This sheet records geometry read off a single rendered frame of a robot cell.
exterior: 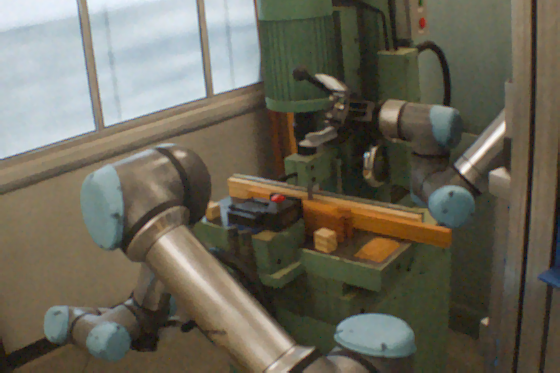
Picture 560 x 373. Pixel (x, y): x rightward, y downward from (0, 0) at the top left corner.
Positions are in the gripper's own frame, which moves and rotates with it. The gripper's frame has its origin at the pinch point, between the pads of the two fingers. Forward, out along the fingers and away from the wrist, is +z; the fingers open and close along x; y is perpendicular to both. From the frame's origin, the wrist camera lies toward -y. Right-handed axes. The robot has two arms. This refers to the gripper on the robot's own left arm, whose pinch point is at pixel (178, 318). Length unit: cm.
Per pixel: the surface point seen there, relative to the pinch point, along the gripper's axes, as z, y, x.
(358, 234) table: 27.1, -27.1, 28.0
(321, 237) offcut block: 15.2, -25.0, 25.8
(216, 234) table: 15.4, -21.2, -7.1
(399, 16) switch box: 31, -84, 28
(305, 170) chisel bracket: 18.5, -40.2, 15.7
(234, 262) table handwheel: -2.8, -16.7, 17.4
